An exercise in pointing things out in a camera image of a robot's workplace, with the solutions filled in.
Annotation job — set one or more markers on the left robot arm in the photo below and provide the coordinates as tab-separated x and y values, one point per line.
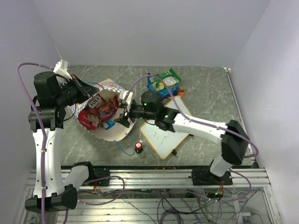
52	193

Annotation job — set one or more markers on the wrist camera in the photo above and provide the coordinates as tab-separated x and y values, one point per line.
61	69
126	98

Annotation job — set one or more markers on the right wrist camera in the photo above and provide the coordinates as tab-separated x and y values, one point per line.
126	98

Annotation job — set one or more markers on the small whiteboard yellow frame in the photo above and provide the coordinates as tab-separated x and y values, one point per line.
162	142

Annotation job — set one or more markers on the orange snack box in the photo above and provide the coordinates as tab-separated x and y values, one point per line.
181	91

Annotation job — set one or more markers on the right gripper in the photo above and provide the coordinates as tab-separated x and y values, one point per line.
123	117

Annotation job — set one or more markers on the blue fruit candy bag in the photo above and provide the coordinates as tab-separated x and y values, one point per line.
165	93

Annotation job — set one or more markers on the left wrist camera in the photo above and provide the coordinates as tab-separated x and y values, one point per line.
61	69

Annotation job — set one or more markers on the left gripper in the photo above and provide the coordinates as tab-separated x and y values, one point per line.
90	90

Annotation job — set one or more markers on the pink face snack packet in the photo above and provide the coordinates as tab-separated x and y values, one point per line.
88	120

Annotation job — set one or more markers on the green snack packet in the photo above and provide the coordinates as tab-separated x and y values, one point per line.
159	82

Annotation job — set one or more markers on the small blue white sachet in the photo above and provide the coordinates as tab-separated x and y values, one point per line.
108	124

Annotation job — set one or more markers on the red sweet chilli packet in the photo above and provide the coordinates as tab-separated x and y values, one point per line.
108	108

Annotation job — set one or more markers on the blue checkered paper bag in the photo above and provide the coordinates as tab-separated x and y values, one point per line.
97	114

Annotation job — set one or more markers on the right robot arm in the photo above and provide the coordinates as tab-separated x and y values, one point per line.
230	136

